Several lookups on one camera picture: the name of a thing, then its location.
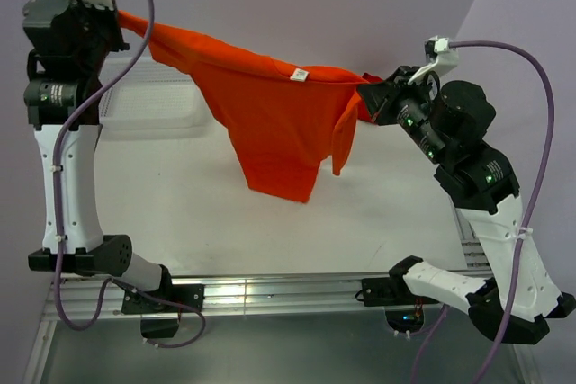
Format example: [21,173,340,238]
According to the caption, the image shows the aluminium front rail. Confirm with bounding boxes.
[41,272,387,322]

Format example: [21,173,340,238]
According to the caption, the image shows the orange t-shirt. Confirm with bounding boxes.
[117,10,373,204]

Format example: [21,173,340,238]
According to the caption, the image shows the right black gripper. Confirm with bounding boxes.
[357,65,450,164]

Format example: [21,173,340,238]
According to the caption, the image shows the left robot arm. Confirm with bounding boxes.
[22,0,176,311]

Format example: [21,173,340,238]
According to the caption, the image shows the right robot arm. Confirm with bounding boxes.
[357,67,575,345]

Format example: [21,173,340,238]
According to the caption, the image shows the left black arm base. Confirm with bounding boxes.
[121,283,206,348]

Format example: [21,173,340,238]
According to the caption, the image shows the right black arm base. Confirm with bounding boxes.
[355,277,424,332]

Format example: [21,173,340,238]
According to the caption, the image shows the aluminium side rail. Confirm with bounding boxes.
[452,206,491,270]

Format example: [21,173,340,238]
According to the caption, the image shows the white perforated plastic basket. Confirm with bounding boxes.
[99,57,205,131]

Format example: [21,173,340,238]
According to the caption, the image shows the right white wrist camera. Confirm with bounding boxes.
[408,36,459,85]

